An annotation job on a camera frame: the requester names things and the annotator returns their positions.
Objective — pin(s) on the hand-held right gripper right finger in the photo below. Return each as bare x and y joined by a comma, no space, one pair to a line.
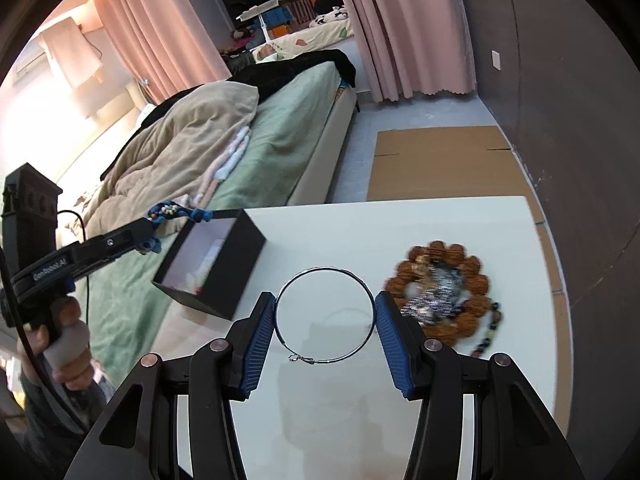
392,345

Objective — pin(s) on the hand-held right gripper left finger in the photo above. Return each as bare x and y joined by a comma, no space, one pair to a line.
257,341

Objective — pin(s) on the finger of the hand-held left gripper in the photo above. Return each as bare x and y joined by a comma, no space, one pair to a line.
112,242

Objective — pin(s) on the black jewelry box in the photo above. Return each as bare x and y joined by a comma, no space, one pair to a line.
245,260

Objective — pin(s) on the person's left forearm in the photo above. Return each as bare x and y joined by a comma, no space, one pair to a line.
45,425

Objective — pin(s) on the person's left hand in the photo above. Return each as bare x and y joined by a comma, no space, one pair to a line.
67,342

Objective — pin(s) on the beige blanket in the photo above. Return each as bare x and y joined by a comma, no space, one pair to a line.
185,135

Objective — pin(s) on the white pillow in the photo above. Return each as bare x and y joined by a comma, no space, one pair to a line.
147,111

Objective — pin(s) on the pink and white fleece blanket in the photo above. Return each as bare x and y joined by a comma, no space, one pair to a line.
232,155

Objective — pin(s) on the white air conditioner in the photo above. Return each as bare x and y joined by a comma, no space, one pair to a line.
30,60

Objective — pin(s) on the white hanging cloth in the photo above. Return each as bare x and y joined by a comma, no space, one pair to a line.
70,55

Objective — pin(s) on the flat brown cardboard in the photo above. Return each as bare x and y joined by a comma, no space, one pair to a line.
435,160

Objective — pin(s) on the bed with green sheet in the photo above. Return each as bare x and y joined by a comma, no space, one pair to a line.
280,125

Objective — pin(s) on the wide pink curtain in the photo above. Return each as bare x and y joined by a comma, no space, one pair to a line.
165,25

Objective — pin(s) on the dark stuffed toy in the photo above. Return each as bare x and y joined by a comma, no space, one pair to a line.
242,35

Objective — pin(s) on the small white folding table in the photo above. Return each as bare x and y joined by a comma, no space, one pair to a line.
262,10

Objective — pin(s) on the printed window seat cushion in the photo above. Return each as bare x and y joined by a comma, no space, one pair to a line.
305,40

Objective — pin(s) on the wooden chair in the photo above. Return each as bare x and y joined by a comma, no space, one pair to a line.
300,10

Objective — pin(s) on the black and white plush toys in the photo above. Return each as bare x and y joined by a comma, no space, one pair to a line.
330,15

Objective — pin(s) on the narrow pink curtain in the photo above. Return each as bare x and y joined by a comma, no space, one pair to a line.
405,30

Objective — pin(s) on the white wall outlet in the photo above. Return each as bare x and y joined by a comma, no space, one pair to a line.
496,60

